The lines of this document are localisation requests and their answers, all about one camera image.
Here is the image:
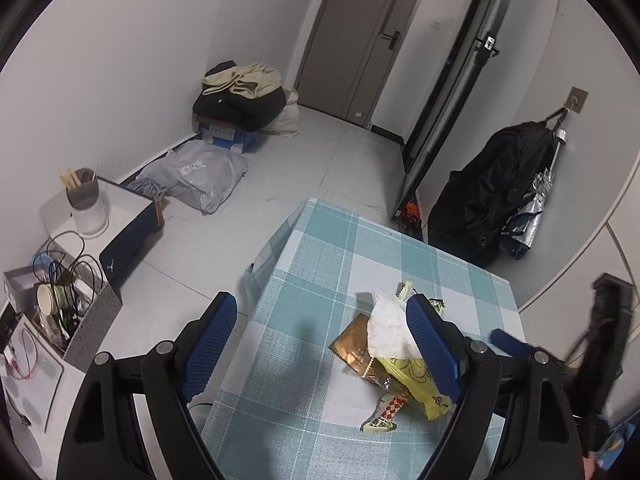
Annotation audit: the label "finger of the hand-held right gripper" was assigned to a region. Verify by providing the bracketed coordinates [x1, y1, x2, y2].
[489, 329, 535, 357]

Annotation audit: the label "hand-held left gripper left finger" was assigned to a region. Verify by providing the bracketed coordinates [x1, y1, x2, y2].
[56, 291, 238, 480]

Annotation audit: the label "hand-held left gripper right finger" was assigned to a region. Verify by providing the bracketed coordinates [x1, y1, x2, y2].
[405, 294, 586, 480]

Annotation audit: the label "yellow printed wrapper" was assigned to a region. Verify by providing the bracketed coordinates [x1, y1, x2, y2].
[372, 355, 454, 421]

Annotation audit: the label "green white wrapper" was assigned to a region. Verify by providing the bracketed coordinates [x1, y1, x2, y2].
[395, 280, 447, 317]

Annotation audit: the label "red checked snack wrapper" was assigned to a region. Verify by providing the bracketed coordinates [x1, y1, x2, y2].
[362, 390, 417, 434]

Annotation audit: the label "gold foil wrapper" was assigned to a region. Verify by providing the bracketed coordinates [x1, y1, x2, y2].
[328, 312, 387, 376]

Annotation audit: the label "teal checked tablecloth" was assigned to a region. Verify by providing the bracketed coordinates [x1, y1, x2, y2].
[202, 198, 526, 480]

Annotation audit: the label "grey speckled box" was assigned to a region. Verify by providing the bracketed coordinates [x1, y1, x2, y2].
[4, 255, 123, 372]

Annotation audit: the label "navy box with white lid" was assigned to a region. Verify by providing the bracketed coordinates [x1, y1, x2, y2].
[40, 175, 166, 294]

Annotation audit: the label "orange black item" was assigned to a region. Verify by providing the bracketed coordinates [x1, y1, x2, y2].
[397, 201, 424, 232]

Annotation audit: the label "silver folded umbrella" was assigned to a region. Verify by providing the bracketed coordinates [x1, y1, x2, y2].
[497, 110, 572, 261]

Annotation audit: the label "black jacket on hook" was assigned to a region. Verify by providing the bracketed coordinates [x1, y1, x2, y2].
[427, 121, 563, 269]

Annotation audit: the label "grey plastic parcel bag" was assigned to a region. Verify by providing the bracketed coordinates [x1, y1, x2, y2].
[127, 140, 250, 215]

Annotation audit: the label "white paper sheet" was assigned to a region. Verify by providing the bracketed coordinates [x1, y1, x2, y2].
[0, 312, 69, 434]

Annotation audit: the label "white grey cup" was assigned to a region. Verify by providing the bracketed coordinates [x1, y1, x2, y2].
[66, 177, 110, 237]

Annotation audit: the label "blue cardboard box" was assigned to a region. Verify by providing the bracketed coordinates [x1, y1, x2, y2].
[195, 115, 261, 154]

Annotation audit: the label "bundle of wooden chopsticks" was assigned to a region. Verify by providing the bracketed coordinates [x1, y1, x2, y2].
[60, 162, 101, 194]

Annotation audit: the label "pile of clothes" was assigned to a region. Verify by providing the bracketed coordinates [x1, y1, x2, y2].
[192, 61, 287, 134]

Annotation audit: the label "white tote bag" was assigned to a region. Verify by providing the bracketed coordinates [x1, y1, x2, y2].
[262, 87, 301, 139]

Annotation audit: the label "beige garment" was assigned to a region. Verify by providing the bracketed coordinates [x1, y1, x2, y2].
[202, 62, 284, 102]

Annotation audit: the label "black framed open door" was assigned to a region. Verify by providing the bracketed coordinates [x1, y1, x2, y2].
[400, 0, 526, 221]

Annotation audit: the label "grey entrance door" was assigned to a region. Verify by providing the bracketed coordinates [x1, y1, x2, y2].
[292, 0, 435, 128]

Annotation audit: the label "tangled black cables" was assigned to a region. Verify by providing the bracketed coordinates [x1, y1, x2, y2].
[34, 232, 107, 312]

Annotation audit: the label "metal wall hook plate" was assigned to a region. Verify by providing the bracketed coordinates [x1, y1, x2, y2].
[567, 87, 590, 114]

